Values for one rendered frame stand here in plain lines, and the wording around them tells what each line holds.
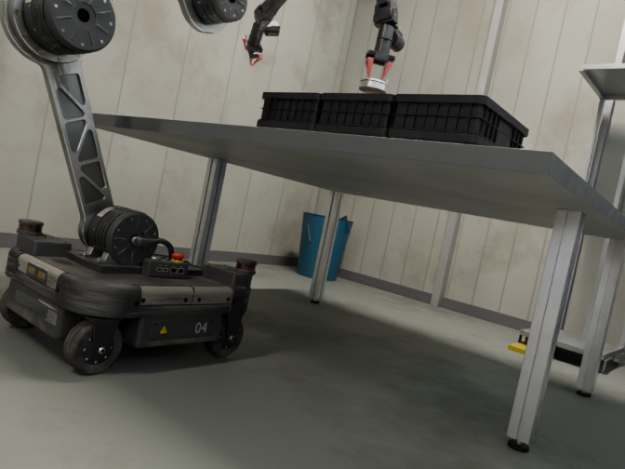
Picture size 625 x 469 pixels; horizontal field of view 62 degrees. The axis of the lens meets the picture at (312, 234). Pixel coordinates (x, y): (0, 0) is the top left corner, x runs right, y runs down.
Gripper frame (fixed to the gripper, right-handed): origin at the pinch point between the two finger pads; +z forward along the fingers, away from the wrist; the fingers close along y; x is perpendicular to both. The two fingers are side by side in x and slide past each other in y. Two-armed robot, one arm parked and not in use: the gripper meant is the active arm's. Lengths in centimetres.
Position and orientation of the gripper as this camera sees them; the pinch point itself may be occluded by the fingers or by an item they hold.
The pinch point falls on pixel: (375, 79)
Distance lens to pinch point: 200.5
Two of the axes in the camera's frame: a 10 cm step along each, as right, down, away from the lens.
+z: -2.2, 9.7, 0.2
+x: 0.8, 0.4, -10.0
